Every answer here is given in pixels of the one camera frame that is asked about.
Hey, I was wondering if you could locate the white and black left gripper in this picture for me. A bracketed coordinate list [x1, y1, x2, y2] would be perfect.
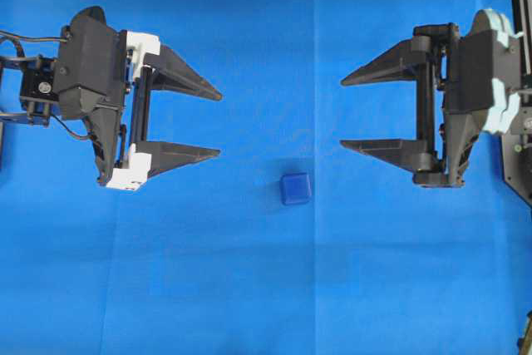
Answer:
[105, 31, 223, 191]

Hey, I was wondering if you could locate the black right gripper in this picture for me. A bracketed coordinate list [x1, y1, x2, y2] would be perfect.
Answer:
[340, 22, 458, 188]

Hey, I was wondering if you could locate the blue block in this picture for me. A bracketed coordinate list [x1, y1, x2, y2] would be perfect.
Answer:
[279, 172, 312, 205]

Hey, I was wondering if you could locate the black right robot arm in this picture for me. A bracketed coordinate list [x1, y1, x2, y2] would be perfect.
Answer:
[341, 23, 531, 188]

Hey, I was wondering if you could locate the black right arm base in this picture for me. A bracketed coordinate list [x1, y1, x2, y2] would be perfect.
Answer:
[501, 133, 531, 206]

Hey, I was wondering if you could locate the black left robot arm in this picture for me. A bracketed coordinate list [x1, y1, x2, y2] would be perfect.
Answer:
[1, 17, 222, 191]

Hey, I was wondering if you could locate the blue table mat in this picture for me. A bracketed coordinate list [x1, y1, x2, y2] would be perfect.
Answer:
[1, 0, 531, 354]

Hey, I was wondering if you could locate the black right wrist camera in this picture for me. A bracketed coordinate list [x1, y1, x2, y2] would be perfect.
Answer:
[444, 8, 521, 187]

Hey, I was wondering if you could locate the black table frame rail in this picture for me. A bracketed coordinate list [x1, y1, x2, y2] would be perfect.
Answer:
[512, 0, 531, 94]

